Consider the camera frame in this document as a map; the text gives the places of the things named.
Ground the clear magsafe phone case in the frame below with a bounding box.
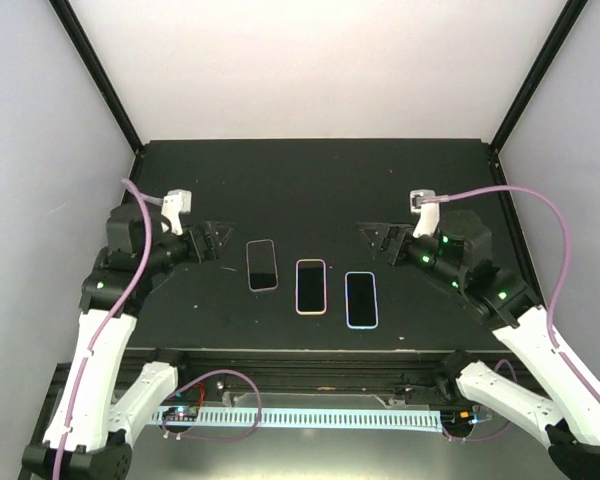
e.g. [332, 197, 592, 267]
[245, 238, 280, 293]

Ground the light blue phone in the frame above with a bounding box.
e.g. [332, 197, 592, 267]
[344, 270, 380, 331]

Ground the black screen phone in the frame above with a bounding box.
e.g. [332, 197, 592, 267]
[297, 261, 326, 312]

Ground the beige pink phone case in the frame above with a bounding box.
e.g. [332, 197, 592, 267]
[294, 258, 329, 316]

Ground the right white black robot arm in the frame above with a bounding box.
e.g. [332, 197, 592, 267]
[358, 211, 600, 479]

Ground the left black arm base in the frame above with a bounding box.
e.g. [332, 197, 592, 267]
[168, 374, 227, 403]

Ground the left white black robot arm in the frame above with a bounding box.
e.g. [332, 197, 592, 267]
[22, 203, 234, 479]

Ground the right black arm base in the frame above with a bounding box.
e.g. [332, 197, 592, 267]
[402, 372, 459, 405]

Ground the left small circuit board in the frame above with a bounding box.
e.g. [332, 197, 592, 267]
[162, 406, 198, 422]

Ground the small circuit board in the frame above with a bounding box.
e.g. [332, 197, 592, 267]
[441, 410, 493, 427]
[162, 406, 198, 422]

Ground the right small circuit board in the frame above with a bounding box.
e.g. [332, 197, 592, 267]
[441, 410, 493, 427]

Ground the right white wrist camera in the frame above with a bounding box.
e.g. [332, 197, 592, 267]
[409, 189, 440, 238]

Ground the black front frame rail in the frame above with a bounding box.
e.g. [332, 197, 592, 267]
[54, 349, 600, 480]

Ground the white slotted cable duct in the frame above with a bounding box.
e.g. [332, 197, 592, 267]
[148, 406, 443, 433]

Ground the left black corner post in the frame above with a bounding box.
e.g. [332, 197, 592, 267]
[49, 0, 143, 154]

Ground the black corner post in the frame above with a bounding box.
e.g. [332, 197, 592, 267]
[49, 0, 143, 154]
[490, 0, 589, 153]

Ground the right black corner post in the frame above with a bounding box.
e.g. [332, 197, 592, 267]
[490, 0, 589, 153]

